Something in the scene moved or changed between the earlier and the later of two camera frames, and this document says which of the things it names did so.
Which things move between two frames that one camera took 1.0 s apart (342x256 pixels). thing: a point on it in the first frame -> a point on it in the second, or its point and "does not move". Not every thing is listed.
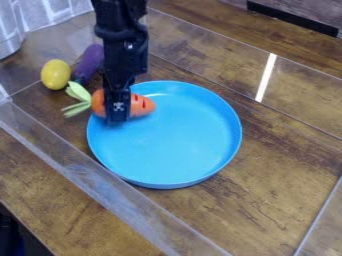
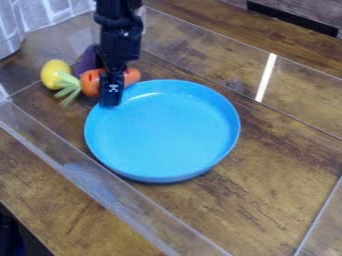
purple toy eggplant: x=92 y=63 does not move
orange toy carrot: x=142 y=106 -> x=89 y=82
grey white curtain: x=23 y=16 does not move
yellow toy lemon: x=55 y=74 does not move
